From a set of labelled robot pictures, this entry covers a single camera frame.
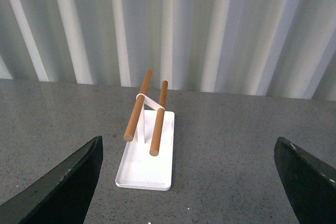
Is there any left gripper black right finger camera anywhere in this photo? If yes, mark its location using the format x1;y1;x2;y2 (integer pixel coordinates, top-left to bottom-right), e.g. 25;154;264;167
274;137;335;223

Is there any white rack with wooden bars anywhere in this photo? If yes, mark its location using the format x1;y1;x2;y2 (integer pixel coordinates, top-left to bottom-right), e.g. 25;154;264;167
115;70;175;191

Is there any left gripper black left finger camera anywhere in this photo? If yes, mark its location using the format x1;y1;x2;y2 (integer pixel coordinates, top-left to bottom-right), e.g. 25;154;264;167
1;136;103;223

